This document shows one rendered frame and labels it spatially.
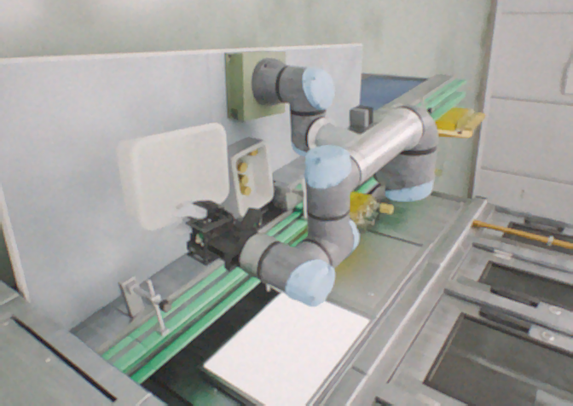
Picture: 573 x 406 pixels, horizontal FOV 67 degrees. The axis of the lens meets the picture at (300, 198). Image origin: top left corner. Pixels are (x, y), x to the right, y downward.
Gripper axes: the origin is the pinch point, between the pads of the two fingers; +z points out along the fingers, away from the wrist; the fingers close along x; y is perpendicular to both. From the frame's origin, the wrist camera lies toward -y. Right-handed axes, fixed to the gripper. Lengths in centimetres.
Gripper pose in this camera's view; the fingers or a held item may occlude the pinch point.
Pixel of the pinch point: (184, 209)
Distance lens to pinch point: 91.5
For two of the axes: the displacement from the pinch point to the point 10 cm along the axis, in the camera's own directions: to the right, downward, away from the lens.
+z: -8.1, -3.3, 4.9
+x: -0.9, 8.9, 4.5
